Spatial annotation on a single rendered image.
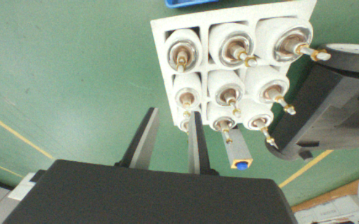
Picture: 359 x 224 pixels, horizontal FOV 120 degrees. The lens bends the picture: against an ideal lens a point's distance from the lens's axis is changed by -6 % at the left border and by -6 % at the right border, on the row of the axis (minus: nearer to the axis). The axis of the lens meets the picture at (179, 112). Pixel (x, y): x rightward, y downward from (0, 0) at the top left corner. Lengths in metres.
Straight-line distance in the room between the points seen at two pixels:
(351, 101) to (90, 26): 1.00
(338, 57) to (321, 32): 0.15
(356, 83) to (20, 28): 1.29
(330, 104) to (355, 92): 0.07
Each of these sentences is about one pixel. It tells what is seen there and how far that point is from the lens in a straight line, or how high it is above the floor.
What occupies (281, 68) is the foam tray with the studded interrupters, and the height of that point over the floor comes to 0.18.
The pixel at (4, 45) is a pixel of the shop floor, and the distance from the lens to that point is 1.04.
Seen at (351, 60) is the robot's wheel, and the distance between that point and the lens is 0.64.
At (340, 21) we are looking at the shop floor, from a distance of 0.78.
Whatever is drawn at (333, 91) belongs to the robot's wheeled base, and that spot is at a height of 0.18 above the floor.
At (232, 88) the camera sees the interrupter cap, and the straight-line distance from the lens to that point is 0.35.
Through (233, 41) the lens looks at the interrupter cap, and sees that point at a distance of 0.30.
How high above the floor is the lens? 0.54
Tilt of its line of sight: 49 degrees down
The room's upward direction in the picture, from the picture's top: 175 degrees counter-clockwise
